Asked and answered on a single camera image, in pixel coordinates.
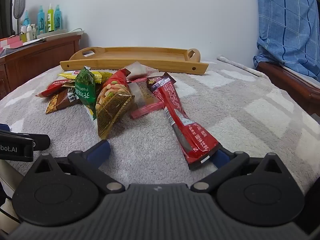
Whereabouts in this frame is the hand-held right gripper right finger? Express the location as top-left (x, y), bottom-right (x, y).
top-left (190, 149), bottom-right (293, 194)

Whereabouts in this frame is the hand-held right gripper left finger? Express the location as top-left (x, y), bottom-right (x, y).
top-left (24, 140), bottom-right (125, 195)

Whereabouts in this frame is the brown gold wafer packet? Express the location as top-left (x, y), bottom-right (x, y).
top-left (45, 87), bottom-right (83, 114)

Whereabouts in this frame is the red gold peanut packet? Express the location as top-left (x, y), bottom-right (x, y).
top-left (96, 69), bottom-right (136, 138)

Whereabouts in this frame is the red biscuit packet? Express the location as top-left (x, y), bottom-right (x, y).
top-left (36, 78), bottom-right (76, 98)

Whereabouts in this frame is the long red stick packet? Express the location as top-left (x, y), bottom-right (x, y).
top-left (149, 76), bottom-right (222, 171)

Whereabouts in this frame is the green pea packet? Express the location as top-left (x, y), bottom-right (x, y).
top-left (75, 66), bottom-right (98, 120)

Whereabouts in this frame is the pink clear nut bar packet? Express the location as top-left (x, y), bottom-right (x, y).
top-left (127, 79), bottom-right (163, 120)

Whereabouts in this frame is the yellow white biscuit packet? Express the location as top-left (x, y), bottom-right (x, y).
top-left (58, 70), bottom-right (113, 84)

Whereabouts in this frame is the dark brown chocolate packet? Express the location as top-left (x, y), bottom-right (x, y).
top-left (146, 76), bottom-right (163, 88)

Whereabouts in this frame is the clear white candy packet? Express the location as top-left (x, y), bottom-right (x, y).
top-left (123, 62), bottom-right (159, 80)

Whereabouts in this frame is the wooden tray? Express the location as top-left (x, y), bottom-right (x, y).
top-left (59, 46), bottom-right (209, 75)

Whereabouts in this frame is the grey checked blanket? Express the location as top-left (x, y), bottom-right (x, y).
top-left (0, 54), bottom-right (320, 205)

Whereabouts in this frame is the wooden cabinet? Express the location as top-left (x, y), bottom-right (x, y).
top-left (0, 34), bottom-right (82, 99)

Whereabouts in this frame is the pink box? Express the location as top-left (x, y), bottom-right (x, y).
top-left (0, 36), bottom-right (23, 50)

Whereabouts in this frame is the stack of papers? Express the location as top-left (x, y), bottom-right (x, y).
top-left (4, 39), bottom-right (46, 50)

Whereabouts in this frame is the small white bottle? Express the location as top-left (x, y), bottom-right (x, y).
top-left (26, 24), bottom-right (37, 41)

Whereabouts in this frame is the white round tray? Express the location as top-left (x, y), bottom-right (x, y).
top-left (36, 29), bottom-right (68, 40)

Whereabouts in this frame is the teal spray bottle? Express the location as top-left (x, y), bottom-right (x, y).
top-left (54, 4), bottom-right (63, 31)
top-left (37, 5), bottom-right (48, 34)

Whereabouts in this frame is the yellow-green spray bottle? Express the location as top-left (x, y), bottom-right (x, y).
top-left (47, 3), bottom-right (55, 32)

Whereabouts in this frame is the dark panel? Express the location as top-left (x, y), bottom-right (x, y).
top-left (0, 0), bottom-right (16, 38)

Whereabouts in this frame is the grey white fan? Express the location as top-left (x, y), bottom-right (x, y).
top-left (12, 0), bottom-right (27, 34)

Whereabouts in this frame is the blue plaid cloth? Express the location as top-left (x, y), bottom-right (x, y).
top-left (252, 0), bottom-right (320, 81)

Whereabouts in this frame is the wooden bed frame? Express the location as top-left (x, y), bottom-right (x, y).
top-left (257, 61), bottom-right (320, 118)

